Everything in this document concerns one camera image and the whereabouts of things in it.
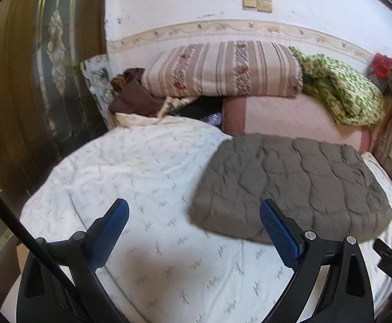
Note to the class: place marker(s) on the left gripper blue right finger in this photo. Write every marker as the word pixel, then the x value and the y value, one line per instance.
pixel 286 235

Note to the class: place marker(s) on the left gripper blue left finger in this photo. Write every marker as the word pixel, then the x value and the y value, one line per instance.
pixel 102 236

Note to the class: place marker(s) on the olive quilted hooded jacket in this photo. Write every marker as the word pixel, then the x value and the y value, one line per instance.
pixel 323 187

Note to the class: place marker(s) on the white leaf-print bed quilt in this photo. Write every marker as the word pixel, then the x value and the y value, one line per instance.
pixel 164 268

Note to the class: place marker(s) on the pink folded blanket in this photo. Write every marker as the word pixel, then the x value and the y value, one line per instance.
pixel 298 117

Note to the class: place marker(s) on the brown garment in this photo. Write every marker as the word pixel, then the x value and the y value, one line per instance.
pixel 131 97

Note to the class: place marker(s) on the dark wooden wardrobe door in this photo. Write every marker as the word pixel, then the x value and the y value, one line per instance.
pixel 46 108

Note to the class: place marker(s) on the green white patterned blanket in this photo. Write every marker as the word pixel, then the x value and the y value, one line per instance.
pixel 348 96

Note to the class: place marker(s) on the black garment under quilt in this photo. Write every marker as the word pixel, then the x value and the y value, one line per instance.
pixel 202 108

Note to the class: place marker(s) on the white floral pillow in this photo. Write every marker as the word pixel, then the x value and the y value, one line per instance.
pixel 97 73

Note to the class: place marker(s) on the striped floral folded quilt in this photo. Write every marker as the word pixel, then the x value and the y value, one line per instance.
pixel 231 68

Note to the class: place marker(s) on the red cloth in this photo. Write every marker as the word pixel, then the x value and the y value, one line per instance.
pixel 381 65

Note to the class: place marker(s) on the gold wall switch plates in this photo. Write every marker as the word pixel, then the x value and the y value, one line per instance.
pixel 258 5

